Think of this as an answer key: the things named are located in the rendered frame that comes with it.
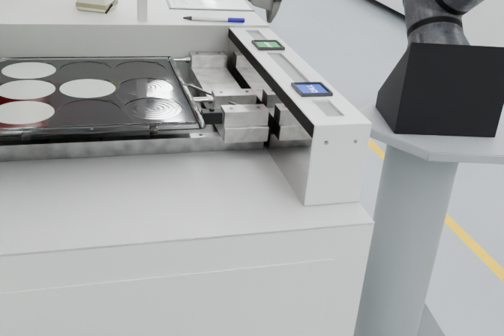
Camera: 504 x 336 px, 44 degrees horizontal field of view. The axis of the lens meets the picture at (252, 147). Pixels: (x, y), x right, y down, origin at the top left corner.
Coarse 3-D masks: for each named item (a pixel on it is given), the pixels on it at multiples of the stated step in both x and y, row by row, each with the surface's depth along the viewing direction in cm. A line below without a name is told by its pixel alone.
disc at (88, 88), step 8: (80, 80) 118; (88, 80) 119; (96, 80) 119; (64, 88) 114; (72, 88) 114; (80, 88) 114; (88, 88) 115; (96, 88) 115; (104, 88) 115; (112, 88) 116; (72, 96) 111; (80, 96) 111; (88, 96) 111; (96, 96) 112
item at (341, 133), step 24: (288, 48) 127; (288, 72) 114; (312, 72) 114; (336, 96) 104; (312, 120) 93; (336, 120) 94; (360, 120) 95; (312, 144) 93; (336, 144) 94; (360, 144) 95; (312, 168) 95; (336, 168) 96; (360, 168) 97; (312, 192) 97; (336, 192) 98
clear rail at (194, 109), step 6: (168, 60) 134; (174, 60) 134; (174, 66) 129; (174, 72) 127; (180, 72) 127; (180, 78) 123; (180, 84) 121; (186, 84) 121; (186, 90) 117; (186, 96) 115; (192, 96) 115; (192, 102) 112; (192, 108) 110; (198, 108) 110; (198, 114) 107; (198, 120) 105; (204, 120) 105; (204, 126) 104
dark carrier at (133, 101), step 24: (0, 72) 119; (72, 72) 122; (96, 72) 124; (120, 72) 125; (144, 72) 126; (168, 72) 127; (0, 96) 108; (48, 96) 110; (120, 96) 112; (144, 96) 113; (168, 96) 114; (48, 120) 101; (72, 120) 101; (96, 120) 102; (120, 120) 103; (144, 120) 103; (168, 120) 104; (192, 120) 105
